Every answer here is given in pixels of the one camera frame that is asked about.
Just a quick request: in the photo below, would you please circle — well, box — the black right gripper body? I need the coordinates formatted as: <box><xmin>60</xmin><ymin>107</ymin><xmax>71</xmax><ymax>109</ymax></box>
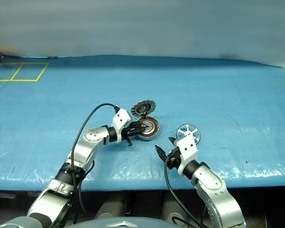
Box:
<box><xmin>165</xmin><ymin>146</ymin><xmax>181</xmax><ymax>171</ymax></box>

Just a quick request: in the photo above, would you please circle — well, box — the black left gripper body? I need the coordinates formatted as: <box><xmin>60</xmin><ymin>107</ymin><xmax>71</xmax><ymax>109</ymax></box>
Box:
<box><xmin>120</xmin><ymin>122</ymin><xmax>141</xmax><ymax>143</ymax></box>

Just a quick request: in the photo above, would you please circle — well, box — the motor housing with copper windings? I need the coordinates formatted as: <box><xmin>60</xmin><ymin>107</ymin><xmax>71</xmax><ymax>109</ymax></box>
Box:
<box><xmin>135</xmin><ymin>117</ymin><xmax>160</xmax><ymax>142</ymax></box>

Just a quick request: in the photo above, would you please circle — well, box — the silver spoked rotor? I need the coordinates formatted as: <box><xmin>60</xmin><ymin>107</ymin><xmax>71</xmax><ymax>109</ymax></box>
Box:
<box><xmin>176</xmin><ymin>123</ymin><xmax>201</xmax><ymax>145</ymax></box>

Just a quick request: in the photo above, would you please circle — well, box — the round silver notched lid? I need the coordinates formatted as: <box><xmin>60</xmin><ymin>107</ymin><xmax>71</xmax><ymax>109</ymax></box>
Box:
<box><xmin>131</xmin><ymin>100</ymin><xmax>157</xmax><ymax>118</ymax></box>

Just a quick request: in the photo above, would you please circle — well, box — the blue plastic table cover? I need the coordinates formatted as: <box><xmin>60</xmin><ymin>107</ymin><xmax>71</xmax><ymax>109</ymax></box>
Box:
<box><xmin>0</xmin><ymin>55</ymin><xmax>285</xmax><ymax>192</ymax></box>

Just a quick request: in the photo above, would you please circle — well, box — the grey robot torso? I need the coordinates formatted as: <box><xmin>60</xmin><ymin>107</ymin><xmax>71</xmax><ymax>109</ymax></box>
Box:
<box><xmin>0</xmin><ymin>215</ymin><xmax>174</xmax><ymax>228</ymax></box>

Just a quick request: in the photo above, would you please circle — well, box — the yellow tape double rectangle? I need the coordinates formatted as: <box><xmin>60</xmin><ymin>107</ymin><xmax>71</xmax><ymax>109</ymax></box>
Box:
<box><xmin>0</xmin><ymin>62</ymin><xmax>49</xmax><ymax>83</ymax></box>

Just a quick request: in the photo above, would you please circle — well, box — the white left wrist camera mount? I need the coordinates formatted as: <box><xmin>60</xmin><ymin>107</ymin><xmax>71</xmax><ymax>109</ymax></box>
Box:
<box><xmin>112</xmin><ymin>108</ymin><xmax>132</xmax><ymax>144</ymax></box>

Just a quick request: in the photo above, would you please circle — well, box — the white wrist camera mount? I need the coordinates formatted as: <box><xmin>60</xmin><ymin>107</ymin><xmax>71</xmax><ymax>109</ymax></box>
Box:
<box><xmin>112</xmin><ymin>108</ymin><xmax>132</xmax><ymax>144</ymax></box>
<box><xmin>174</xmin><ymin>134</ymin><xmax>200</xmax><ymax>176</ymax></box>

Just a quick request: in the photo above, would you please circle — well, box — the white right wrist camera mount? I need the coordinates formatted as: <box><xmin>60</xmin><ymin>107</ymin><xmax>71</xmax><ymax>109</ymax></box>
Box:
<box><xmin>174</xmin><ymin>134</ymin><xmax>200</xmax><ymax>176</ymax></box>

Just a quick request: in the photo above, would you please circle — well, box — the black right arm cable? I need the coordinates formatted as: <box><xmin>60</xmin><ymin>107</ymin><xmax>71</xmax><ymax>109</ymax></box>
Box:
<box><xmin>164</xmin><ymin>158</ymin><xmax>205</xmax><ymax>228</ymax></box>

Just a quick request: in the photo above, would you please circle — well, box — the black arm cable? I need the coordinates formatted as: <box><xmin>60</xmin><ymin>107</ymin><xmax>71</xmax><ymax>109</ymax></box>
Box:
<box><xmin>70</xmin><ymin>103</ymin><xmax>121</xmax><ymax>224</ymax></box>
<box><xmin>164</xmin><ymin>158</ymin><xmax>205</xmax><ymax>228</ymax></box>

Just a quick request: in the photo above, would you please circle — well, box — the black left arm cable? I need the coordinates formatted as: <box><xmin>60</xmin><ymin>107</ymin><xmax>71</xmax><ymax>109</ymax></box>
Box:
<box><xmin>70</xmin><ymin>103</ymin><xmax>121</xmax><ymax>224</ymax></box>

